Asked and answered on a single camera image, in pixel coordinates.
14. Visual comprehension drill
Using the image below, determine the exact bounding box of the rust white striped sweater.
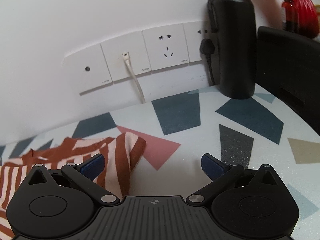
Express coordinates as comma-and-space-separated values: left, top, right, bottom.
1, 132, 146, 239

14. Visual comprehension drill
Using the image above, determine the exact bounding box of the geometric patterned tablecloth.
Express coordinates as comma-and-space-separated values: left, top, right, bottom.
1, 87, 319, 239

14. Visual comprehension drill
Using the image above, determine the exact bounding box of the black box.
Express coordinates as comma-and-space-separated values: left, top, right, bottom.
256, 27, 319, 132

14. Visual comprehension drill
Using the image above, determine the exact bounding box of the black power plug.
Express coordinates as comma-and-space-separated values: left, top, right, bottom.
200, 38, 216, 86

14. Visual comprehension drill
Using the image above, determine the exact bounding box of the black water bottle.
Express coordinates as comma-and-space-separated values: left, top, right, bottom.
207, 0, 257, 99

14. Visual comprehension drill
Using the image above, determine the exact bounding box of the red decoration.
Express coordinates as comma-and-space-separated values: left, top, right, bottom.
281, 0, 319, 39

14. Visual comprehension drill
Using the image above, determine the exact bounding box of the white wall socket panel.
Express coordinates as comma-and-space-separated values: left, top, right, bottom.
62, 21, 210, 94

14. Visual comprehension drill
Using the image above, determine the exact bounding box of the white cable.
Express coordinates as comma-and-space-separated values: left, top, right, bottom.
121, 52, 146, 104

